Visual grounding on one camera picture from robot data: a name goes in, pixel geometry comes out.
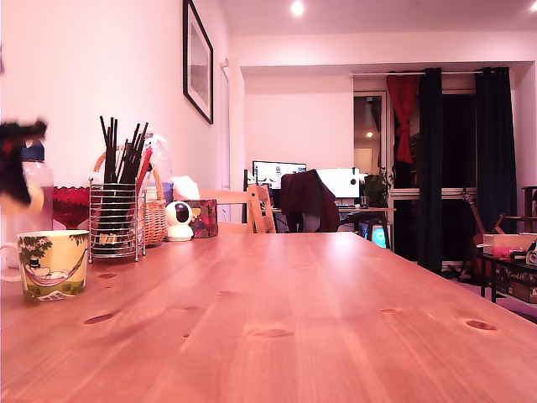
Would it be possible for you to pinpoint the large clear water bottle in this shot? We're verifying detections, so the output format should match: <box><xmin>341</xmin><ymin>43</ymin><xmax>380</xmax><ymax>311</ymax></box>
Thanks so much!
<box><xmin>143</xmin><ymin>133</ymin><xmax>175</xmax><ymax>207</ymax></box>

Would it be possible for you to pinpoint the black side table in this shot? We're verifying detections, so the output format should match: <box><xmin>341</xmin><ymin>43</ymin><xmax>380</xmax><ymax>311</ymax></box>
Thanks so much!
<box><xmin>476</xmin><ymin>249</ymin><xmax>537</xmax><ymax>304</ymax></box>

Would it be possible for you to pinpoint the narrow dark curtain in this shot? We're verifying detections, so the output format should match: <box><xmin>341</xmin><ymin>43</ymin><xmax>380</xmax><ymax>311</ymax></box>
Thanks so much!
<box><xmin>417</xmin><ymin>67</ymin><xmax>445</xmax><ymax>276</ymax></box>

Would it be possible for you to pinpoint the black framed picture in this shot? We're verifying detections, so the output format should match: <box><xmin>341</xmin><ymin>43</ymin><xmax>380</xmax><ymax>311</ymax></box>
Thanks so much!
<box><xmin>182</xmin><ymin>0</ymin><xmax>215</xmax><ymax>126</ymax></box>

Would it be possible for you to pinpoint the red utensil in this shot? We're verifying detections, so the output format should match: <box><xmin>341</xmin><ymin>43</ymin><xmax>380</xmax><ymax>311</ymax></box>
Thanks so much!
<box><xmin>138</xmin><ymin>146</ymin><xmax>156</xmax><ymax>196</ymax></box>

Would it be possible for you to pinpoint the computer case with glowing fan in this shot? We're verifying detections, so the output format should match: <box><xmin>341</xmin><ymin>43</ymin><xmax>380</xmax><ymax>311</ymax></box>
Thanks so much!
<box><xmin>359</xmin><ymin>221</ymin><xmax>392</xmax><ymax>249</ymax></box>

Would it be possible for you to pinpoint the wicker basket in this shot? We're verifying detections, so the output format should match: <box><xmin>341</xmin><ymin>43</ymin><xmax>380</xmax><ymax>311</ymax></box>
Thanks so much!
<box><xmin>93</xmin><ymin>144</ymin><xmax>169</xmax><ymax>248</ymax></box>

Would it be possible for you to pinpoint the wide dark curtain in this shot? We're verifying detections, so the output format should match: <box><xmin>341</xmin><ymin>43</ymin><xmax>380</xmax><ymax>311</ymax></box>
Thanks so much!
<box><xmin>474</xmin><ymin>66</ymin><xmax>519</xmax><ymax>234</ymax></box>

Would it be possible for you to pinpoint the floral tissue box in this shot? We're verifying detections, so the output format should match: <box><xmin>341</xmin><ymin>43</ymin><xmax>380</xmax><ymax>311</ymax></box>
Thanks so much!
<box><xmin>185</xmin><ymin>198</ymin><xmax>219</xmax><ymax>239</ymax></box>

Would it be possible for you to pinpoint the computer monitor with windows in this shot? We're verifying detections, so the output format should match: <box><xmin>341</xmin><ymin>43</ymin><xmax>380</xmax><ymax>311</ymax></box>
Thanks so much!
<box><xmin>252</xmin><ymin>160</ymin><xmax>308</xmax><ymax>191</ymax></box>

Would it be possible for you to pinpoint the chrome wire utensil rack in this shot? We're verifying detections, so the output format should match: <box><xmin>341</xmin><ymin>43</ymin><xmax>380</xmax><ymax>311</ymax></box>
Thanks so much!
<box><xmin>87</xmin><ymin>175</ymin><xmax>148</xmax><ymax>264</ymax></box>

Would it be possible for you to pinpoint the dark board game box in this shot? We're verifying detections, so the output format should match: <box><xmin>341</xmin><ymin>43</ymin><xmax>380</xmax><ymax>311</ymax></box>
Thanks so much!
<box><xmin>497</xmin><ymin>268</ymin><xmax>537</xmax><ymax>304</ymax></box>

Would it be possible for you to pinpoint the dark red jacket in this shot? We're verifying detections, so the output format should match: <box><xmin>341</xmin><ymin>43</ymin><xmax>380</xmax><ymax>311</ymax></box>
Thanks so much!
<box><xmin>280</xmin><ymin>169</ymin><xmax>341</xmax><ymax>233</ymax></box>

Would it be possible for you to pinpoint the grey office chair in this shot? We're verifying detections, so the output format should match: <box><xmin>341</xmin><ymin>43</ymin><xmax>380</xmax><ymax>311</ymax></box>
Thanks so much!
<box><xmin>289</xmin><ymin>209</ymin><xmax>362</xmax><ymax>234</ymax></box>

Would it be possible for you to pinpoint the white tissue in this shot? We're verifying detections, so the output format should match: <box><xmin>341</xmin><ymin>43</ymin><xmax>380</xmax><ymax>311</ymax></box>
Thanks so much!
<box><xmin>171</xmin><ymin>175</ymin><xmax>201</xmax><ymax>202</ymax></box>

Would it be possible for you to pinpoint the acoustic guitar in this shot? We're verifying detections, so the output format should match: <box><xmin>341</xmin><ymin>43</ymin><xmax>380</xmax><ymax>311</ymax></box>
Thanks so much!
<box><xmin>459</xmin><ymin>187</ymin><xmax>490</xmax><ymax>276</ymax></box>

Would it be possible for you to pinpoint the computer monitor white screen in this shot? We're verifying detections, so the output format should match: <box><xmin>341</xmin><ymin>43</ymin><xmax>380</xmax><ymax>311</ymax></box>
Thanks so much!
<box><xmin>314</xmin><ymin>167</ymin><xmax>362</xmax><ymax>199</ymax></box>

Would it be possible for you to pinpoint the curtain rod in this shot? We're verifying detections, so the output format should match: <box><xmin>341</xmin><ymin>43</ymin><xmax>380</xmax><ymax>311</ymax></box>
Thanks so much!
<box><xmin>350</xmin><ymin>71</ymin><xmax>511</xmax><ymax>78</ymax></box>

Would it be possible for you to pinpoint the pale wooden box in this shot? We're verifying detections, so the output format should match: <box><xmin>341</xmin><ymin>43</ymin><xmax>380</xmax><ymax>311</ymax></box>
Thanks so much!
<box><xmin>482</xmin><ymin>233</ymin><xmax>537</xmax><ymax>254</ymax></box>

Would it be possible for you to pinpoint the red glass goblet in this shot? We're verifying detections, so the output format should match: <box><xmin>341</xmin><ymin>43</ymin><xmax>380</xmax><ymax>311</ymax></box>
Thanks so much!
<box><xmin>52</xmin><ymin>186</ymin><xmax>91</xmax><ymax>231</ymax></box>

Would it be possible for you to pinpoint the wooden chair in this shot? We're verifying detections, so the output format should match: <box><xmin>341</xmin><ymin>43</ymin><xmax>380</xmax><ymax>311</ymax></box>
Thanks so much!
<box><xmin>197</xmin><ymin>184</ymin><xmax>278</xmax><ymax>235</ymax></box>

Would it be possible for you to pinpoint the dark wooden shelf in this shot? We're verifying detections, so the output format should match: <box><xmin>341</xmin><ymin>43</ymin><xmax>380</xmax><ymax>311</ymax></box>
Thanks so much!
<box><xmin>519</xmin><ymin>186</ymin><xmax>537</xmax><ymax>222</ymax></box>

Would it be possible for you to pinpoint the pink object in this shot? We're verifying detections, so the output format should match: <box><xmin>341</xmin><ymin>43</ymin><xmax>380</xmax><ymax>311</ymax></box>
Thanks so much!
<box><xmin>490</xmin><ymin>246</ymin><xmax>525</xmax><ymax>260</ymax></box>

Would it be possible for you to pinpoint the clear bottle with blue cap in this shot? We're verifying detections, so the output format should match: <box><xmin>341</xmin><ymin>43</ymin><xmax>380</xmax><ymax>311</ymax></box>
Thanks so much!
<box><xmin>2</xmin><ymin>140</ymin><xmax>55</xmax><ymax>270</ymax></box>

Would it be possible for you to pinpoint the white wall pipe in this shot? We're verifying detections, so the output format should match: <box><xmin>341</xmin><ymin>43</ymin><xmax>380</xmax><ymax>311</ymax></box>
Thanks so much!
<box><xmin>220</xmin><ymin>58</ymin><xmax>232</xmax><ymax>190</ymax></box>

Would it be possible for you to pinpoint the wooden stand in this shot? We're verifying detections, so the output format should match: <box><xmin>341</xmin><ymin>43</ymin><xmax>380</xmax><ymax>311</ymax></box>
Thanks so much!
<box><xmin>491</xmin><ymin>212</ymin><xmax>528</xmax><ymax>235</ymax></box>

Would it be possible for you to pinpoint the yellow illustrated mug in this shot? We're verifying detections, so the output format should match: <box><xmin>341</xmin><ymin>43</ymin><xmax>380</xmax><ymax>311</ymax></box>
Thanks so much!
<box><xmin>0</xmin><ymin>229</ymin><xmax>90</xmax><ymax>302</ymax></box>

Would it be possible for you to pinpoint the potted green plant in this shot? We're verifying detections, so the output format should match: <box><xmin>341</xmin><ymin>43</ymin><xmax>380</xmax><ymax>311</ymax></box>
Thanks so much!
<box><xmin>363</xmin><ymin>167</ymin><xmax>395</xmax><ymax>209</ymax></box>

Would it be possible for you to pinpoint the small white round camera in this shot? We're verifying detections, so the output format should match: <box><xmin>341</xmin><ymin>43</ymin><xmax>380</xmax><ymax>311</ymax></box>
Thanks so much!
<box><xmin>164</xmin><ymin>200</ymin><xmax>196</xmax><ymax>243</ymax></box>

